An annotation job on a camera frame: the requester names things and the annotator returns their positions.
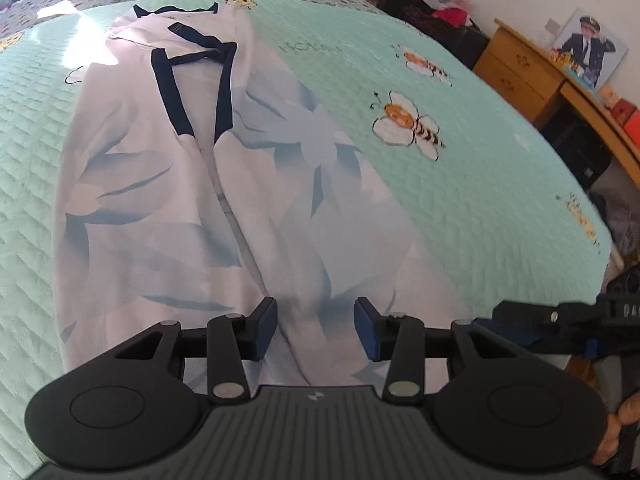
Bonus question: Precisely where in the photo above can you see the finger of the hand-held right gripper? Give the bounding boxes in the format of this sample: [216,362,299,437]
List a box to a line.
[477,320,601,358]
[492,301,608,333]

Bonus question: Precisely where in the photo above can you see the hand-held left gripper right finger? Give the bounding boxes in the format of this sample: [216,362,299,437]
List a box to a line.
[353,297,516,403]

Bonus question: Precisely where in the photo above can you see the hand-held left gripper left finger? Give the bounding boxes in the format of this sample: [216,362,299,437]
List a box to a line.
[114,296,278,405]

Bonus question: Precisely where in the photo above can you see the white blue floral t-shirt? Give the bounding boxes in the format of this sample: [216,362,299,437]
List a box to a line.
[52,2,493,386]

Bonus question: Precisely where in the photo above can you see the person's right hand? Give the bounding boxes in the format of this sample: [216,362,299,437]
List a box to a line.
[592,392,640,466]

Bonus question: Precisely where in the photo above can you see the crumpled clear plastic bag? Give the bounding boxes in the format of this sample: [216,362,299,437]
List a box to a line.
[590,190,640,271]

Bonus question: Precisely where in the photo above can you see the green quilted bee bed cover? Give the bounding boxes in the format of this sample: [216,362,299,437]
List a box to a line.
[0,0,613,463]

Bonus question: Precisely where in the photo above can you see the black suitcase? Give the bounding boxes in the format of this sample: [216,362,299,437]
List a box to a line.
[542,110,613,191]

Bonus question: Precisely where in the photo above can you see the orange cardboard box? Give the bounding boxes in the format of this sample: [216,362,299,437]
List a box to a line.
[612,100,640,148]

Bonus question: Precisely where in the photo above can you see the wooden desk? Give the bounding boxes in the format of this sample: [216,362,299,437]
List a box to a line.
[472,19,640,186]

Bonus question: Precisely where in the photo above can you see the small colourful desk boxes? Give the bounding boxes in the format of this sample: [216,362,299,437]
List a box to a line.
[552,47,601,86]

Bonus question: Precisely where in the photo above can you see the uniformed child portrait picture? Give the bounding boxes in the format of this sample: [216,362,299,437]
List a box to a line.
[555,8,628,92]

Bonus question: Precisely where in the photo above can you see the pink cloth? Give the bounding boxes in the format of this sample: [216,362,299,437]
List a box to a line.
[432,7,473,28]

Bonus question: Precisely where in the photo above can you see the dark patterned cloth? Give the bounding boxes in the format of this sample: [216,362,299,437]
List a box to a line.
[400,5,436,26]

